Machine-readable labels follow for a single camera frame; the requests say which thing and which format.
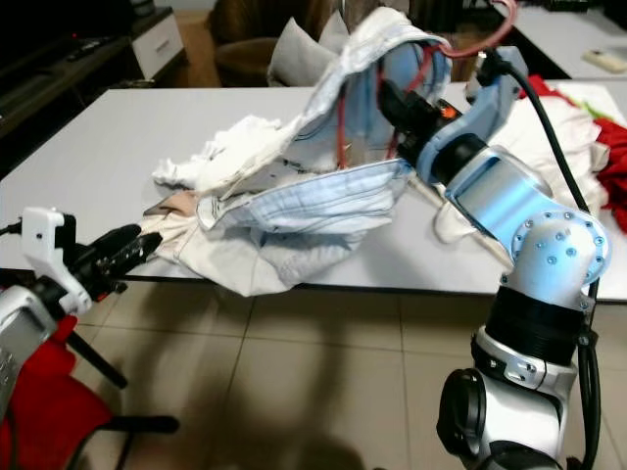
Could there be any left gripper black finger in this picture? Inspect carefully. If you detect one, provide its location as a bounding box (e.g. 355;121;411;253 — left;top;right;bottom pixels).
88;224;143;258
108;235;163;281

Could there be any red plastic hanger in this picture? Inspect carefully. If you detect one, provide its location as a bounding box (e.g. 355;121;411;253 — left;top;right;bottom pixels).
338;0;518;167

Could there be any pale denim shirt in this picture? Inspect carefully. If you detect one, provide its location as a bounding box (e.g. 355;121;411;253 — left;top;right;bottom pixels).
206;8;437;236

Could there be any beige garment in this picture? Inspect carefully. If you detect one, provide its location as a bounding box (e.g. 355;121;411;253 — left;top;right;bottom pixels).
144;186;393;298

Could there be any long white table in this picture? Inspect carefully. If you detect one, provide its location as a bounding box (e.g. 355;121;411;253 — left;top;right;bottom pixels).
0;83;627;305
514;5;627;99

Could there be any white pillow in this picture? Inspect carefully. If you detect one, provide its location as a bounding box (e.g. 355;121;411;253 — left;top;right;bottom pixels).
266;18;339;89

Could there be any red chair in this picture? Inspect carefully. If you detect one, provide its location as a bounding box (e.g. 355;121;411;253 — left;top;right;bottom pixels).
0;313;179;470

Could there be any crumpled white cloth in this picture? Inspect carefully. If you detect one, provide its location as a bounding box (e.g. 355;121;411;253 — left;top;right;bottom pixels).
152;116;305;192

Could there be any brown armchair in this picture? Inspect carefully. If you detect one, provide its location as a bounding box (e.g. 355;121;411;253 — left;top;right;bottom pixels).
214;0;344;87

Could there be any black low TV cabinet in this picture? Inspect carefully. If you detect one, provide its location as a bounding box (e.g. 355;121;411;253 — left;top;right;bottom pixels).
0;0;187;177

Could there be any red garment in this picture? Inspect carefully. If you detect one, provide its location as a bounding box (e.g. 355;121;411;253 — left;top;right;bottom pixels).
529;73;627;233

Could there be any small white device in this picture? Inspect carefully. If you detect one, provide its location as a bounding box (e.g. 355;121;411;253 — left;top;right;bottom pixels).
583;49;627;74

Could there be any white drawer unit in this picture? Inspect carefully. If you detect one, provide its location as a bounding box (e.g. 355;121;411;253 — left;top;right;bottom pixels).
132;8;187;79

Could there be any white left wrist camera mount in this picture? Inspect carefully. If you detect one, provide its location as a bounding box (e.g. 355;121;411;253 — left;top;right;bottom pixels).
23;206;77;314

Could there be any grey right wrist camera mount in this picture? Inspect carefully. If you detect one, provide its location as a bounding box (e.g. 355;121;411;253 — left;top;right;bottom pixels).
416;44;530;187

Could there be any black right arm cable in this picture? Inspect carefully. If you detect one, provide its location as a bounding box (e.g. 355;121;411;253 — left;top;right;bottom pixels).
480;47;603;470

